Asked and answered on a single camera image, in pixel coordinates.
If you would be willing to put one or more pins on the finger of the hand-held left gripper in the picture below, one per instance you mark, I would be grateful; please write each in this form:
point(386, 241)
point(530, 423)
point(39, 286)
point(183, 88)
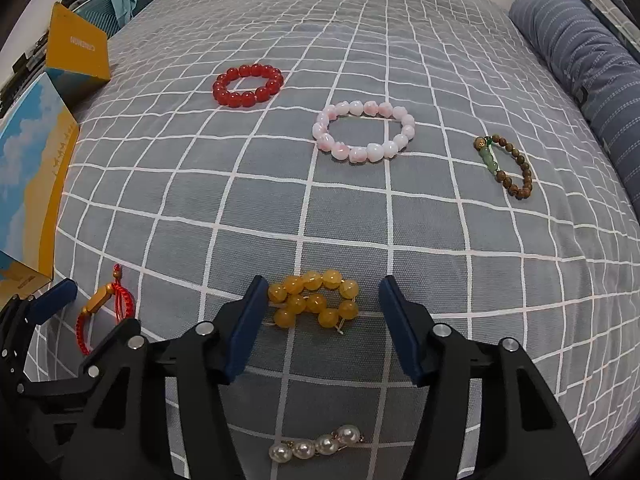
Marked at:
point(55, 296)
point(75, 380)

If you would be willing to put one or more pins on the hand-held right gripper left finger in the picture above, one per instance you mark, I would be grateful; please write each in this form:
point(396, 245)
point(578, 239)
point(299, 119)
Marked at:
point(245, 330)

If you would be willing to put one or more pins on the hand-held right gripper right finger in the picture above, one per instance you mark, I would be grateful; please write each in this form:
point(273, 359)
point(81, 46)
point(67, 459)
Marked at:
point(400, 330)

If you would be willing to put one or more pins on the blue and yellow cardboard box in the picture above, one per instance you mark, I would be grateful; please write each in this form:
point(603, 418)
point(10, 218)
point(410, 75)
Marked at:
point(30, 160)

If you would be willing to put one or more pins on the bed with grey checked sheet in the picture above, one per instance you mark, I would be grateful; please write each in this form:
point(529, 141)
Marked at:
point(350, 220)

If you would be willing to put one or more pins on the teal hard suitcase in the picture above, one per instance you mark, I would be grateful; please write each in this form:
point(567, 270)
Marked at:
point(100, 15)

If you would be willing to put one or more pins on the blue striped pillow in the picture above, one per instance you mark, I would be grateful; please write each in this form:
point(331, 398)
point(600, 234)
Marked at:
point(575, 50)

